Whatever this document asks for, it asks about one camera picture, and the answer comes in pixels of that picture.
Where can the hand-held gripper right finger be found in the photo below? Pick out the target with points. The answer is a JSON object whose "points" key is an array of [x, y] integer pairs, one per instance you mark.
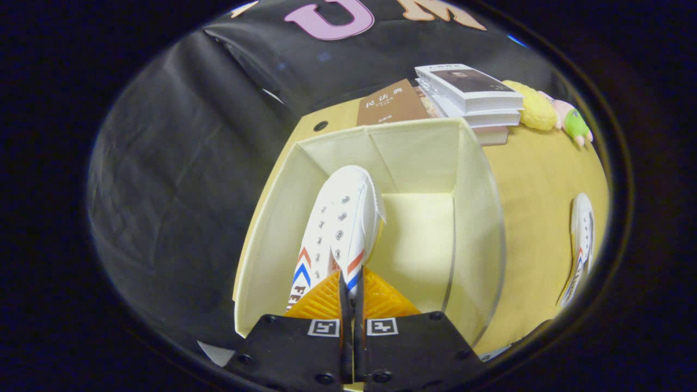
{"points": [[359, 348]]}

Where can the black backdrop cloth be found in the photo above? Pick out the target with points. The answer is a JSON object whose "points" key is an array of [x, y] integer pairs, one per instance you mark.
{"points": [[174, 190]]}

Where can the brown cover book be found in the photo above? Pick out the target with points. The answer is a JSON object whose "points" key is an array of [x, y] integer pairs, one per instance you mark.
{"points": [[392, 103]]}

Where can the grey fabric storage box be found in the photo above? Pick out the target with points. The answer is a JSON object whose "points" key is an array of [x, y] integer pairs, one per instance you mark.
{"points": [[425, 245]]}

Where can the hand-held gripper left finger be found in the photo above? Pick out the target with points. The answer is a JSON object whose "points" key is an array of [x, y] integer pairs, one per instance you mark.
{"points": [[343, 348]]}

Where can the plain white book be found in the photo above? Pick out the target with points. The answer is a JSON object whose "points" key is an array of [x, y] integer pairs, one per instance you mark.
{"points": [[490, 118]]}

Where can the pink and green plush toy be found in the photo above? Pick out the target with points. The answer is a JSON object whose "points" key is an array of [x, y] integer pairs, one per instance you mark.
{"points": [[574, 122]]}

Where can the white striped canvas shoe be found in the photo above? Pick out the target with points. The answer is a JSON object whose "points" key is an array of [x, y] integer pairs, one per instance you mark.
{"points": [[343, 196], [582, 228]]}

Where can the white portrait cover book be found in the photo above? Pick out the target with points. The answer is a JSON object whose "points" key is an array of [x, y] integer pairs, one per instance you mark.
{"points": [[468, 81]]}

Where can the round yellow plush toy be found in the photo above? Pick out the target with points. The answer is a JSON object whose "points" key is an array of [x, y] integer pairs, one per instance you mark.
{"points": [[536, 111]]}

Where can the pale pink edged book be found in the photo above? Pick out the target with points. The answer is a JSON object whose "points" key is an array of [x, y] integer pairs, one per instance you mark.
{"points": [[493, 136]]}

